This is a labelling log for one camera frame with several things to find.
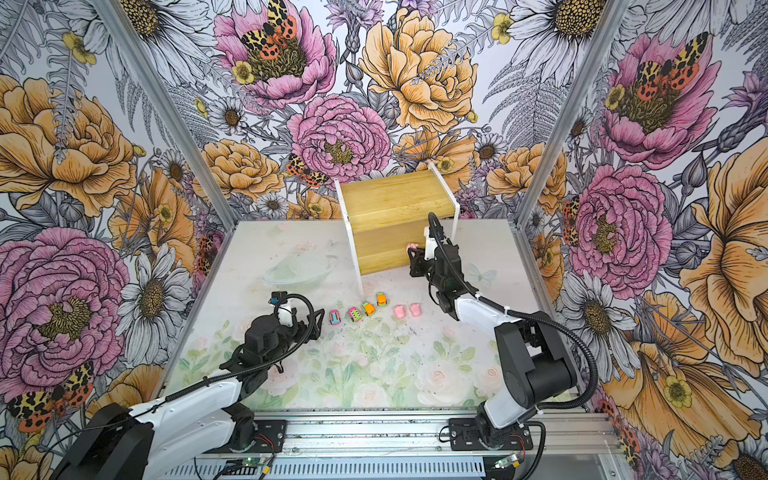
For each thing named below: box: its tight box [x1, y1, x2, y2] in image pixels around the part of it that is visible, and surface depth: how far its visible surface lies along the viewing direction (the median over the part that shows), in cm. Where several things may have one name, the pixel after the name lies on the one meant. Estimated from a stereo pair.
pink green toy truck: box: [347, 306, 362, 323], surface depth 96 cm
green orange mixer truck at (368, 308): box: [362, 301, 377, 317], surface depth 96 cm
